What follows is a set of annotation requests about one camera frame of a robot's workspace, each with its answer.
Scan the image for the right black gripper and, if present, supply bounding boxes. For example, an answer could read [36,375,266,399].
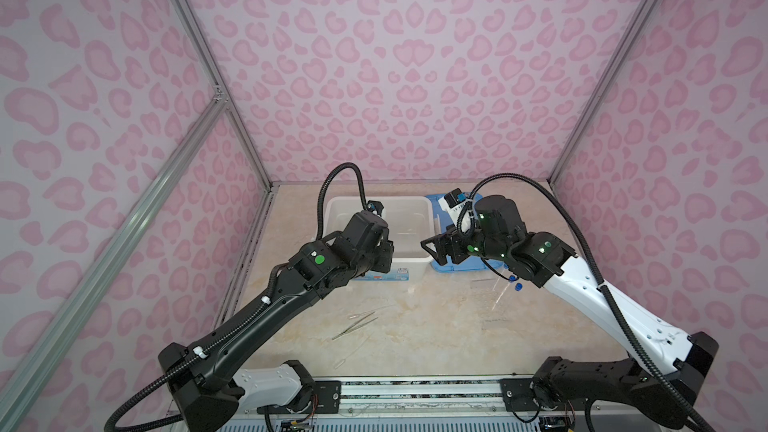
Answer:
[418,219,510,265]

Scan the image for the metal tweezers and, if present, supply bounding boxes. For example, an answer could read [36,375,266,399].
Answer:
[331,311,377,341]

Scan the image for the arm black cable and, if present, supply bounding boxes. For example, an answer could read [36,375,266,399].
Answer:
[103,161,370,432]
[457,172,715,432]

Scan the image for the clear plastic bag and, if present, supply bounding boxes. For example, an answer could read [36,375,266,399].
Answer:
[479,303,512,331]

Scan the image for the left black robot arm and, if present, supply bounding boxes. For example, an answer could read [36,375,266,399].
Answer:
[158,211,394,431]

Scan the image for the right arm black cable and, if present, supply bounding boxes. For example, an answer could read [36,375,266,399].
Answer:
[457,172,715,432]

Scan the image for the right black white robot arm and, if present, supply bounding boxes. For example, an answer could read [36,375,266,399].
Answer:
[421,189,719,431]

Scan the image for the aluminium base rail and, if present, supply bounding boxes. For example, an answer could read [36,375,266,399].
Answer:
[223,375,651,431]

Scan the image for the white plastic storage bin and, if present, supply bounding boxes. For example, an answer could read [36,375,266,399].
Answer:
[324,196,437,282]

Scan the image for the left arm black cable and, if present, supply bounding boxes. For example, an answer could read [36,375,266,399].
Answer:
[103,161,370,432]

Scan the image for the clear plastic pipette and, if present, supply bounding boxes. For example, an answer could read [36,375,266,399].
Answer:
[333,335,371,370]

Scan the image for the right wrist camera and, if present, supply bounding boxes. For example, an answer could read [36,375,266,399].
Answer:
[438,188,467,225]

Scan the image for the blue plastic bin lid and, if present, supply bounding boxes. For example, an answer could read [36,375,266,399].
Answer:
[426,192,505,274]

